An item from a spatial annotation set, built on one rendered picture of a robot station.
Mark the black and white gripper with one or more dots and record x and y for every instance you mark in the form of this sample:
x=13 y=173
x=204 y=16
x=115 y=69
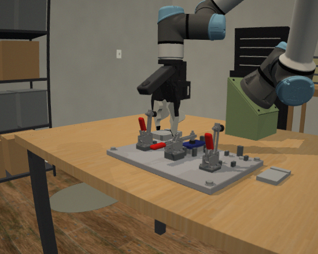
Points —
x=172 y=92

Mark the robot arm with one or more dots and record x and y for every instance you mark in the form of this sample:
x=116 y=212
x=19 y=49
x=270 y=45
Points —
x=289 y=68

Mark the red-handled toggle clamp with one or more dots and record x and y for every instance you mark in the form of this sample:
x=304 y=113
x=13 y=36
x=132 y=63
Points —
x=211 y=158

